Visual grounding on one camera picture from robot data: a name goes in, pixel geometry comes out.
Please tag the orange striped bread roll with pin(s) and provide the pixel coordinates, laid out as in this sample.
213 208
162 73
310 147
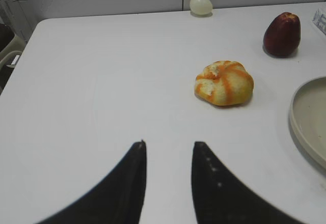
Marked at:
224 83

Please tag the beige round plate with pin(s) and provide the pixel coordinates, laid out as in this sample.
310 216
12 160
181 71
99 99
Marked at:
307 119

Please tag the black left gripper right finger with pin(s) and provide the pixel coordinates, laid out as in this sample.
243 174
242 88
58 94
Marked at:
219 197

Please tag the pale white egg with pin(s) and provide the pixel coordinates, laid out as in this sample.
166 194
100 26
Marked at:
201 7

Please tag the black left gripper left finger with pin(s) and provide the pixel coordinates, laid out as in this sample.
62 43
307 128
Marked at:
117 198

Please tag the dark red wax apple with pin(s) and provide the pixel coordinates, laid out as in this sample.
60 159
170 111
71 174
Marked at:
283 36

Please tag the white milk carton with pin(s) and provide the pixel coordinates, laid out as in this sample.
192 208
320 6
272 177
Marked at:
319 20

